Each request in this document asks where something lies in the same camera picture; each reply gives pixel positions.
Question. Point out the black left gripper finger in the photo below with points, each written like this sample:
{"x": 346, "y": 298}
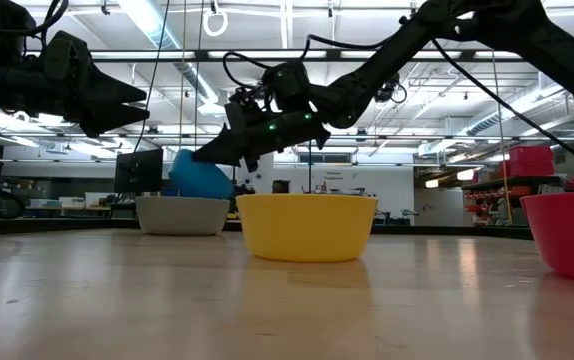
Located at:
{"x": 117, "y": 120}
{"x": 122, "y": 94}

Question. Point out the blue plastic bowl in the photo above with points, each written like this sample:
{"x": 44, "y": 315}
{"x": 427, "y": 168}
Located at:
{"x": 199, "y": 180}

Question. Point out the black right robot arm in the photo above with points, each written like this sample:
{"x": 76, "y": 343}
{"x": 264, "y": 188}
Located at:
{"x": 367, "y": 85}

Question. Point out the dark storage shelf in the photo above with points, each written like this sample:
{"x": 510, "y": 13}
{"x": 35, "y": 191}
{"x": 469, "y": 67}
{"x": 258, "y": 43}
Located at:
{"x": 512, "y": 181}

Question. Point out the black computer monitor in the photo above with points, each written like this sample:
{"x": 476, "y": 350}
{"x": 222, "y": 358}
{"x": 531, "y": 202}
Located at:
{"x": 139, "y": 172}

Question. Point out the white plastic bowl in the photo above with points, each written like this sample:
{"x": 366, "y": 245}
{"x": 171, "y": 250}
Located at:
{"x": 182, "y": 216}

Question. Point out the yellow plastic bowl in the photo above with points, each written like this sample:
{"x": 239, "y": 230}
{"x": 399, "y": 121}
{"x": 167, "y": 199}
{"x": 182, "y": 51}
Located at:
{"x": 307, "y": 227}

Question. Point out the red storage bin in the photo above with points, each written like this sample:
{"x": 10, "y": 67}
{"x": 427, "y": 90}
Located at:
{"x": 532, "y": 161}

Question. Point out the red plastic bowl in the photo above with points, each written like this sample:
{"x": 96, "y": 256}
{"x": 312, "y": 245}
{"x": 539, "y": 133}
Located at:
{"x": 572, "y": 235}

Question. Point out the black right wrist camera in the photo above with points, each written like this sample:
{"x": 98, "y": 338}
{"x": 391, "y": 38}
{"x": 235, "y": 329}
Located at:
{"x": 236, "y": 117}

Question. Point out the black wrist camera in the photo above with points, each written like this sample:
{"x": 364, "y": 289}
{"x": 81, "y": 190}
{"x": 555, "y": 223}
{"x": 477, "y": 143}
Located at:
{"x": 236, "y": 117}
{"x": 67, "y": 52}

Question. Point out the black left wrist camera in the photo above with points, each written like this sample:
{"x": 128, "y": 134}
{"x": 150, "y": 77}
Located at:
{"x": 67, "y": 52}

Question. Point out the black overhead camera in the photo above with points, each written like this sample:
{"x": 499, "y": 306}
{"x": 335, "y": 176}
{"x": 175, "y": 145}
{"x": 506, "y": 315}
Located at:
{"x": 389, "y": 90}

